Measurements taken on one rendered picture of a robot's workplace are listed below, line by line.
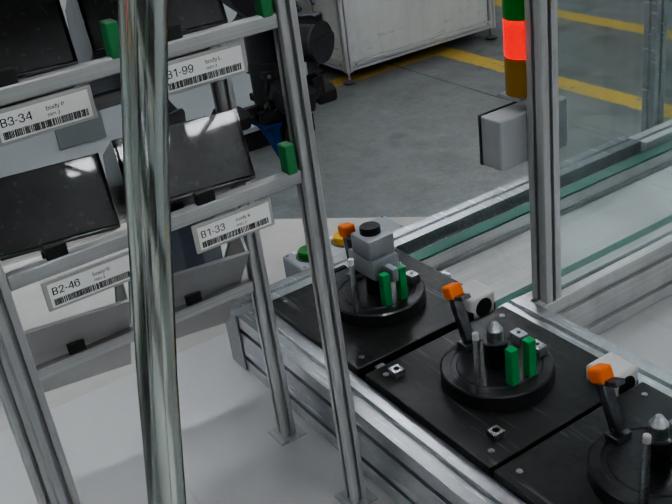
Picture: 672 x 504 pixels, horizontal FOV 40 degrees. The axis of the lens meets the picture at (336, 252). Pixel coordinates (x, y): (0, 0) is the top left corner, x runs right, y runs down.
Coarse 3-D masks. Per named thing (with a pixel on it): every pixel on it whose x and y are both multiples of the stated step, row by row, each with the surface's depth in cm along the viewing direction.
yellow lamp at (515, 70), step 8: (504, 56) 121; (504, 64) 120; (512, 64) 119; (520, 64) 118; (512, 72) 119; (520, 72) 119; (512, 80) 120; (520, 80) 119; (512, 88) 120; (520, 88) 120; (512, 96) 121; (520, 96) 120
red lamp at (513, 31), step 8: (504, 24) 117; (512, 24) 116; (520, 24) 116; (504, 32) 118; (512, 32) 117; (520, 32) 116; (504, 40) 118; (512, 40) 117; (520, 40) 117; (504, 48) 119; (512, 48) 118; (520, 48) 117; (512, 56) 118; (520, 56) 118
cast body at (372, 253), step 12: (360, 228) 130; (372, 228) 130; (384, 228) 131; (360, 240) 130; (372, 240) 128; (384, 240) 129; (348, 252) 134; (360, 252) 131; (372, 252) 129; (384, 252) 130; (396, 252) 131; (360, 264) 132; (372, 264) 129; (384, 264) 130; (396, 264) 131; (372, 276) 130; (396, 276) 129
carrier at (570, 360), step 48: (480, 336) 121; (528, 336) 111; (384, 384) 118; (432, 384) 117; (480, 384) 110; (528, 384) 111; (576, 384) 113; (624, 384) 111; (432, 432) 110; (480, 432) 108; (528, 432) 107
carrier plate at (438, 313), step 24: (408, 264) 145; (312, 288) 142; (432, 288) 138; (288, 312) 137; (312, 312) 136; (432, 312) 132; (312, 336) 130; (360, 336) 129; (384, 336) 128; (408, 336) 127; (432, 336) 128; (360, 360) 123; (384, 360) 124
